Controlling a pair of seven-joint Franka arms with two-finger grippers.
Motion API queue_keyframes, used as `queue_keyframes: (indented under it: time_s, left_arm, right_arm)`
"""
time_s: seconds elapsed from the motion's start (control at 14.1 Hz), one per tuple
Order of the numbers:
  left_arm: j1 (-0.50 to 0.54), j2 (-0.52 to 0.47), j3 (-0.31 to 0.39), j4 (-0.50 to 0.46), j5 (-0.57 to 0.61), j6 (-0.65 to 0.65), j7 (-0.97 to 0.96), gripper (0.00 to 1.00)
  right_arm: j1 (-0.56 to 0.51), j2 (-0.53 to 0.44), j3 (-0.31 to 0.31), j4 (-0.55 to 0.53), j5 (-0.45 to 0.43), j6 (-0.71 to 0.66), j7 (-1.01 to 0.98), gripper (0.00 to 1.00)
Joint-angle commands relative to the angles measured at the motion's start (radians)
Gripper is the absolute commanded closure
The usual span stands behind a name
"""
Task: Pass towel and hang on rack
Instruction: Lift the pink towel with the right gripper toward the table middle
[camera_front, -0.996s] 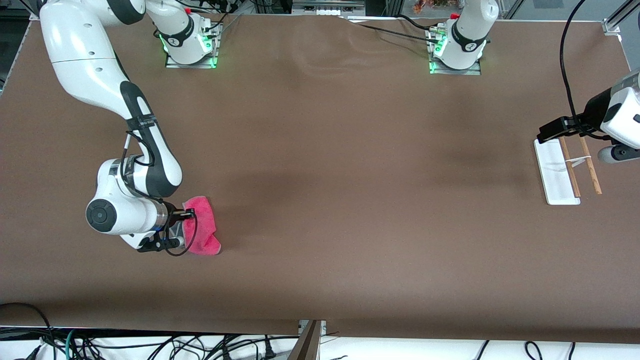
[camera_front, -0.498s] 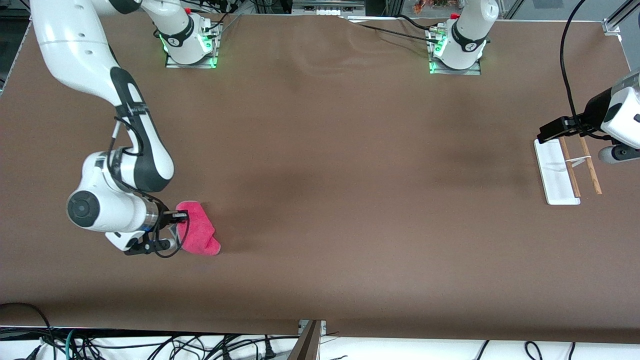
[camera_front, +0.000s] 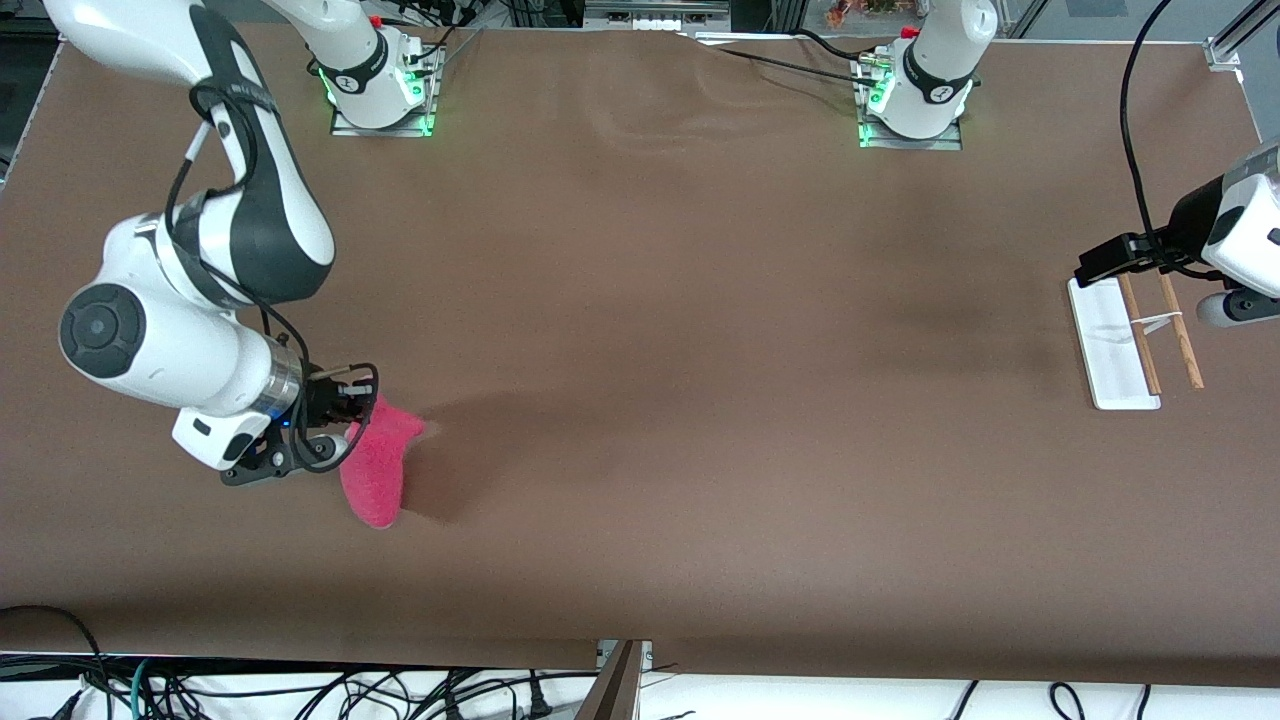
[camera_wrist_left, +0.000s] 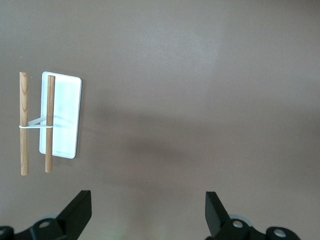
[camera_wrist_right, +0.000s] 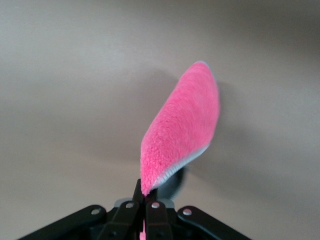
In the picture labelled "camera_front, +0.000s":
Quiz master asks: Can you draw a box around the pink towel with grey back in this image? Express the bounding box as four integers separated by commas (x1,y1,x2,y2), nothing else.
338,393,427,531

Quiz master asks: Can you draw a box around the brown table cover sheet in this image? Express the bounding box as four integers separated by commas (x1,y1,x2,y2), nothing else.
0,18,1280,691

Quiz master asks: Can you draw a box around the orange red clutter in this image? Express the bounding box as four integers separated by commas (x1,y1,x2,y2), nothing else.
825,0,926,29

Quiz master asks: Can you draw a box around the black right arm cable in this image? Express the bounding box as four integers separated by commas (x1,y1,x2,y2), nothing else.
163,82,379,473

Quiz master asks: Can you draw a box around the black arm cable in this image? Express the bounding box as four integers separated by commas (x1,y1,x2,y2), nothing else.
163,82,379,473
1119,0,1216,283

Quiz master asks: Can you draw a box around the black cable tangle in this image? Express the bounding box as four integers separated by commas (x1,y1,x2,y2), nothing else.
150,668,601,720

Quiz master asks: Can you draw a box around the black looped cable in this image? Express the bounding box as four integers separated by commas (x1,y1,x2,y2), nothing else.
0,604,109,720

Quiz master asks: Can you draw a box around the metal bracket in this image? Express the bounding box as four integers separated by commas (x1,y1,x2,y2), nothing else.
597,640,654,673

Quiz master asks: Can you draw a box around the brown wooden post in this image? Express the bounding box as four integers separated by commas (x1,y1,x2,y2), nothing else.
578,640,644,720

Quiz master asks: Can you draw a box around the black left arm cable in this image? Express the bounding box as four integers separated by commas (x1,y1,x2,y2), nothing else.
1119,0,1216,283

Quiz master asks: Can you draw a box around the aluminium frame profile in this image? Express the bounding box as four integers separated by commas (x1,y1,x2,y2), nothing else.
1203,0,1280,71

